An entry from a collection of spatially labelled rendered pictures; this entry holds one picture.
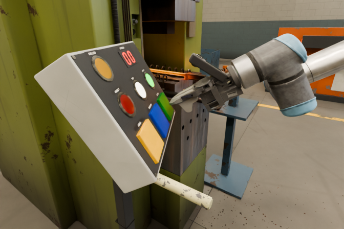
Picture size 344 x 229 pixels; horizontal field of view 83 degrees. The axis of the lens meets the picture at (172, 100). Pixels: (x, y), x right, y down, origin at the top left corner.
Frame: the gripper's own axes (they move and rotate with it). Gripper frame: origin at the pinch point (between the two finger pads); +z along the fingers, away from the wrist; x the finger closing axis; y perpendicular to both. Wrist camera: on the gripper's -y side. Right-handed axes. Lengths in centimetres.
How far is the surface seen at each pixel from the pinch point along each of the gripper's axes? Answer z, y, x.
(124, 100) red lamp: 2.6, -9.7, -20.7
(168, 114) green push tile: 2.3, 2.7, -3.3
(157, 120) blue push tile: 2.3, -0.3, -12.7
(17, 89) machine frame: 72, -33, 24
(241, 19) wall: -178, 42, 791
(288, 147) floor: -46, 145, 140
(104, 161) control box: 10.0, -2.2, -27.0
